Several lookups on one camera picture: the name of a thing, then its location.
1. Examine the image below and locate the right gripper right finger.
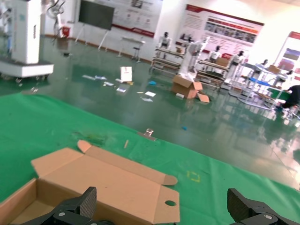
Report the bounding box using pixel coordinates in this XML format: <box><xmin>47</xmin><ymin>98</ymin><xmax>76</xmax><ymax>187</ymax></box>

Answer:
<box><xmin>226</xmin><ymin>187</ymin><xmax>300</xmax><ymax>225</ymax></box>

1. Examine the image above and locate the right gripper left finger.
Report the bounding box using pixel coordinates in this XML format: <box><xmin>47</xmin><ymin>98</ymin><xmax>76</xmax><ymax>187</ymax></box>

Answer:
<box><xmin>14</xmin><ymin>186</ymin><xmax>113</xmax><ymax>225</ymax></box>

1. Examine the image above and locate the cardboard box with round hole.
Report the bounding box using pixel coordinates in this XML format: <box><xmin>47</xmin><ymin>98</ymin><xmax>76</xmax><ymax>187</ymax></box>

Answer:
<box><xmin>0</xmin><ymin>140</ymin><xmax>180</xmax><ymax>225</ymax></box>

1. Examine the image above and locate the green table cloth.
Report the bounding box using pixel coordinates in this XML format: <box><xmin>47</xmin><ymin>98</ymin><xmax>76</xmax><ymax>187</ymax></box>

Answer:
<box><xmin>0</xmin><ymin>92</ymin><xmax>300</xmax><ymax>225</ymax></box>

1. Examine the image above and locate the metal binder clip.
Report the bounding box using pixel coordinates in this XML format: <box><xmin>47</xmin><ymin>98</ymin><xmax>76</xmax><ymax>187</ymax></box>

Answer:
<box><xmin>137</xmin><ymin>128</ymin><xmax>158</xmax><ymax>142</ymax></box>

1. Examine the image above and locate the green covered table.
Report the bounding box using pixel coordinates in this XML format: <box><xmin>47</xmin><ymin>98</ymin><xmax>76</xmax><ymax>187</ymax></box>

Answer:
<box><xmin>267</xmin><ymin>86</ymin><xmax>293</xmax><ymax>105</ymax></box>

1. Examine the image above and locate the person in black shirt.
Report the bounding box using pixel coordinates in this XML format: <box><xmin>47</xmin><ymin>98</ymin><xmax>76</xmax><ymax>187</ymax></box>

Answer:
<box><xmin>280</xmin><ymin>84</ymin><xmax>300</xmax><ymax>111</ymax></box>

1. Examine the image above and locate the large open floor carton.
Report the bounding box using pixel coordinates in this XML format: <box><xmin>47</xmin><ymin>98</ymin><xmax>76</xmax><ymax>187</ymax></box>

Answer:
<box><xmin>172</xmin><ymin>74</ymin><xmax>211</xmax><ymax>103</ymax></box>

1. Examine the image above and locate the metal roller rack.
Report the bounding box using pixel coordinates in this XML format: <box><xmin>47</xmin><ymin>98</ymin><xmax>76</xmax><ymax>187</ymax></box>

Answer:
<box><xmin>196</xmin><ymin>59</ymin><xmax>232</xmax><ymax>89</ymax></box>
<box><xmin>150</xmin><ymin>47</ymin><xmax>185</xmax><ymax>73</ymax></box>

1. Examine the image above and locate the white paper bag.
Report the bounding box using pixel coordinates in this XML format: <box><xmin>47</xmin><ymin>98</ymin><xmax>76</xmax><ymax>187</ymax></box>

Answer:
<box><xmin>116</xmin><ymin>66</ymin><xmax>135</xmax><ymax>85</ymax></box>

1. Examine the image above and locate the plastic wrapped white humanoid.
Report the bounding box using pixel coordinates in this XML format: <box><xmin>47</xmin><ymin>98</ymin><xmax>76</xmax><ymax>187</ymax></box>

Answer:
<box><xmin>180</xmin><ymin>37</ymin><xmax>210</xmax><ymax>82</ymax></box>

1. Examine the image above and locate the black stool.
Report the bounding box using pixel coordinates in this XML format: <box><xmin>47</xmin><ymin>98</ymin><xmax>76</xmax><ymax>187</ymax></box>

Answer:
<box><xmin>131</xmin><ymin>46</ymin><xmax>142</xmax><ymax>63</ymax></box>

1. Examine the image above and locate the white table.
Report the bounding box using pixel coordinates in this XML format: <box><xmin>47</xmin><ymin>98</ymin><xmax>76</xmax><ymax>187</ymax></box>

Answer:
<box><xmin>117</xmin><ymin>36</ymin><xmax>146</xmax><ymax>58</ymax></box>

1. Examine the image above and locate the white wheeled machine base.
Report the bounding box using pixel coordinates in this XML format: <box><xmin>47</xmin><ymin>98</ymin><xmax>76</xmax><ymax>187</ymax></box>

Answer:
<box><xmin>0</xmin><ymin>0</ymin><xmax>55</xmax><ymax>83</ymax></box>

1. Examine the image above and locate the black display on stand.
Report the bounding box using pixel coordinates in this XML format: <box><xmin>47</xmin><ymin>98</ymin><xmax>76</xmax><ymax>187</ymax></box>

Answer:
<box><xmin>74</xmin><ymin>0</ymin><xmax>116</xmax><ymax>51</ymax></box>

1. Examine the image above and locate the grey metal shelf frame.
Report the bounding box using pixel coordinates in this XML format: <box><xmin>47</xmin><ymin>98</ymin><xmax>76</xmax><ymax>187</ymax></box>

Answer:
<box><xmin>228</xmin><ymin>62</ymin><xmax>278</xmax><ymax>110</ymax></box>

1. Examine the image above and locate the red white wall poster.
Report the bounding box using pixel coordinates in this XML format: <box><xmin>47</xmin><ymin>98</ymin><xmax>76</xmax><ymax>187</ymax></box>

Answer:
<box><xmin>112</xmin><ymin>0</ymin><xmax>163</xmax><ymax>38</ymax></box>
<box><xmin>179</xmin><ymin>4</ymin><xmax>265</xmax><ymax>49</ymax></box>
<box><xmin>276</xmin><ymin>31</ymin><xmax>300</xmax><ymax>74</ymax></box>

